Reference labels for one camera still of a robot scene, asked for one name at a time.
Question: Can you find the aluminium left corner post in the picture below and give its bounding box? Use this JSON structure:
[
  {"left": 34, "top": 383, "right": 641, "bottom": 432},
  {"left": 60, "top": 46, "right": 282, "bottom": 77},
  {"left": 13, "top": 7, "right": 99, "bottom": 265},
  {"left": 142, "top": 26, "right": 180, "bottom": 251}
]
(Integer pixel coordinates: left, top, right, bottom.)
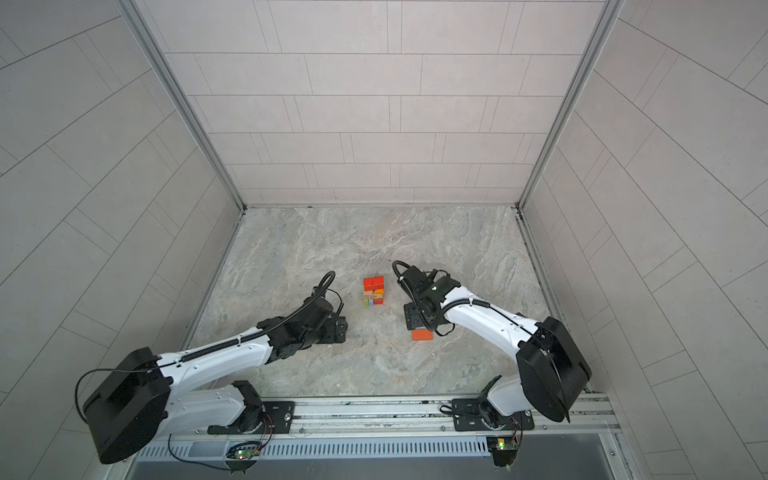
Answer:
[{"left": 115, "top": 0, "right": 247, "bottom": 214}]

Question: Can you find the aluminium corner post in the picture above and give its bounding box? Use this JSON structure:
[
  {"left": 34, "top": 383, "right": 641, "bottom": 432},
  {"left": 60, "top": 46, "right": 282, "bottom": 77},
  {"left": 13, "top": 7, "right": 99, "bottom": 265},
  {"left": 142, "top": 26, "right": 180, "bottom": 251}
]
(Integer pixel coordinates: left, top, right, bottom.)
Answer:
[
  {"left": 517, "top": 0, "right": 624, "bottom": 212},
  {"left": 115, "top": 0, "right": 247, "bottom": 214}
]

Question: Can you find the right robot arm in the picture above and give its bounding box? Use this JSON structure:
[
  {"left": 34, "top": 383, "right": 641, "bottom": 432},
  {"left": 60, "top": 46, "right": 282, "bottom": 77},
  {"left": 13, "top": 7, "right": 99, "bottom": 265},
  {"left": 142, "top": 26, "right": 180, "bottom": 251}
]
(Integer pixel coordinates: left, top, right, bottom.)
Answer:
[{"left": 392, "top": 260, "right": 592, "bottom": 429}]

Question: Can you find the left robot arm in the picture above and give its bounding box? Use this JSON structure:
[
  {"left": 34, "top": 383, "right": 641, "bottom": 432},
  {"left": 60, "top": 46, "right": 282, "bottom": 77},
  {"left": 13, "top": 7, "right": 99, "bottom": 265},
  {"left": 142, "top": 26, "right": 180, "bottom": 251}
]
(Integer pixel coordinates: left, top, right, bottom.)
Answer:
[{"left": 79, "top": 297, "right": 348, "bottom": 464}]

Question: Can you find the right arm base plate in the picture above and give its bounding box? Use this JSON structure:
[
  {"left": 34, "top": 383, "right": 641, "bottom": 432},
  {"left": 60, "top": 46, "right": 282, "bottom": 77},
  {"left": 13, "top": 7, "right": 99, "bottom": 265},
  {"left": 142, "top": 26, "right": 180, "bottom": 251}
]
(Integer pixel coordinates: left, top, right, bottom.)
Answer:
[{"left": 440, "top": 398, "right": 535, "bottom": 432}]

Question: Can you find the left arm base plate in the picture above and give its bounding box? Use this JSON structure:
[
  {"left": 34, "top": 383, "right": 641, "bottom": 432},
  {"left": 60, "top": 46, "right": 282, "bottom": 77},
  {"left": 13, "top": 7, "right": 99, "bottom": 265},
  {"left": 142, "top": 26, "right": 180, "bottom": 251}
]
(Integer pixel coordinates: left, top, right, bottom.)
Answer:
[{"left": 207, "top": 401, "right": 295, "bottom": 435}]

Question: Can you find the controller board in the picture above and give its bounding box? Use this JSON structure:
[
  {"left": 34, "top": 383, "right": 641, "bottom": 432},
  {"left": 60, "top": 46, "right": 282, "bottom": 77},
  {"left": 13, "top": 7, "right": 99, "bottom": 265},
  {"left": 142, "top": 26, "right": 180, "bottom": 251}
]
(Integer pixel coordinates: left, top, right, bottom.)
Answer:
[
  {"left": 486, "top": 436, "right": 520, "bottom": 468},
  {"left": 225, "top": 441, "right": 263, "bottom": 461}
]

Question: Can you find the right controller board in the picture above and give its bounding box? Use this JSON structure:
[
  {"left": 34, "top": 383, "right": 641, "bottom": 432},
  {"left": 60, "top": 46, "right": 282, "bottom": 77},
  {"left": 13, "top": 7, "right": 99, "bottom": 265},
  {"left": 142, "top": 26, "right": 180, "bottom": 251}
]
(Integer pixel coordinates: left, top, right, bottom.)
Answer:
[{"left": 486, "top": 436, "right": 520, "bottom": 468}]

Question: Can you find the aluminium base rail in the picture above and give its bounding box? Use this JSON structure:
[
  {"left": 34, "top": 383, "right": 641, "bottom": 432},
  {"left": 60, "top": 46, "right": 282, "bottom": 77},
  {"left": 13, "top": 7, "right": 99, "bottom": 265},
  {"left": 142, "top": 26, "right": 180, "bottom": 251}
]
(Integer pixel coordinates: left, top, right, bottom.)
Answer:
[{"left": 151, "top": 391, "right": 621, "bottom": 446}]

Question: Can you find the left controller board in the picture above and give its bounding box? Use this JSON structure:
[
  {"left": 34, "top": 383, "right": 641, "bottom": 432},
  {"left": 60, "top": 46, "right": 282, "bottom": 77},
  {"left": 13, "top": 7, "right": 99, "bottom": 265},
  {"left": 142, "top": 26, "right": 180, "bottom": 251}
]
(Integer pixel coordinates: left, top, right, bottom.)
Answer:
[{"left": 225, "top": 441, "right": 263, "bottom": 461}]

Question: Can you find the aluminium right corner post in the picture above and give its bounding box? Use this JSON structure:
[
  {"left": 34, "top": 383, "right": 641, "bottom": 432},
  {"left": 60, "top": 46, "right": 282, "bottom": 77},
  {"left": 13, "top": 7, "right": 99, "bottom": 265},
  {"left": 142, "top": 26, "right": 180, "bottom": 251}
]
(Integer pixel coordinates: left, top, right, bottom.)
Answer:
[{"left": 517, "top": 0, "right": 624, "bottom": 212}]

